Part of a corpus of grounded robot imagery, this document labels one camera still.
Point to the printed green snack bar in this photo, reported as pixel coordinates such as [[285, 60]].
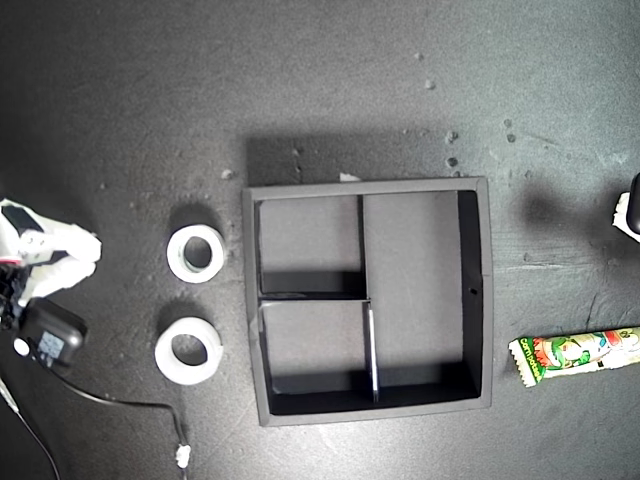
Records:
[[565, 352]]

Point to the white tape roll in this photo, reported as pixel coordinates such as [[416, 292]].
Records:
[[175, 255], [165, 356]]

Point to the black compartment tray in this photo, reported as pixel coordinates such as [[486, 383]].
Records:
[[415, 250]]

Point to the small white paper scrap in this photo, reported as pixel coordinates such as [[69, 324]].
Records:
[[350, 177]]

